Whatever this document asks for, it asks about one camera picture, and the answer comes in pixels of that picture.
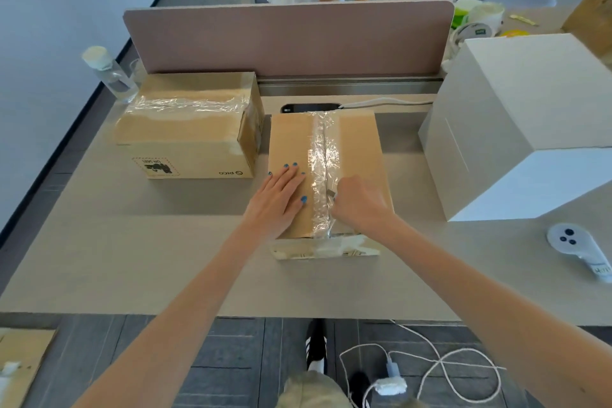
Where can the person's left hand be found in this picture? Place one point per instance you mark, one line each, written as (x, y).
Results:
(275, 204)

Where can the person's right hand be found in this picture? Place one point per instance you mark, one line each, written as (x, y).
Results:
(363, 207)

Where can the brown cardboard box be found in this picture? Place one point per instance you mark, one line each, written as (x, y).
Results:
(358, 149)
(181, 135)
(24, 355)
(590, 20)

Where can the white box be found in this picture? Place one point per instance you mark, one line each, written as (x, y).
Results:
(437, 154)
(526, 87)

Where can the person's right forearm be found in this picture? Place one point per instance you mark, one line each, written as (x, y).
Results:
(502, 312)

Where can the person's left forearm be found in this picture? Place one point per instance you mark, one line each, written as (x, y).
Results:
(162, 331)

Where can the black desk power socket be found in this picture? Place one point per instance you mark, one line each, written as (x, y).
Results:
(311, 108)

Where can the black striped shoe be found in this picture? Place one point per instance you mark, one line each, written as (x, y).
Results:
(359, 388)
(316, 345)

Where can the mauve desk divider panel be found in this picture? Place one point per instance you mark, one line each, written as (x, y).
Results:
(287, 39)

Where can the white round floor object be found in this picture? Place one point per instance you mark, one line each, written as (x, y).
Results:
(391, 386)

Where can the small clear glass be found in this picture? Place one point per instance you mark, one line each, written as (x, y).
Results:
(137, 72)

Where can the white tape roll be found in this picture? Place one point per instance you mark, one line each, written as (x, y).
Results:
(471, 32)

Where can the clear bottle white cap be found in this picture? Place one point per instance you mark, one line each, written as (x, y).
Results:
(112, 78)

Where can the white handheld controller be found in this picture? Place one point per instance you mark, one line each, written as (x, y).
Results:
(569, 238)

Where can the green tissue pack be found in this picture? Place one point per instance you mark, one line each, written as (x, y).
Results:
(460, 13)

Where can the white plastic tub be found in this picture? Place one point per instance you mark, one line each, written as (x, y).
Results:
(487, 15)

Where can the yellow lid jar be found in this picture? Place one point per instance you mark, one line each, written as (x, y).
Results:
(514, 33)

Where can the small yellow packet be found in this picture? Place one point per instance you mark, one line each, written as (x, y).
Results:
(523, 19)

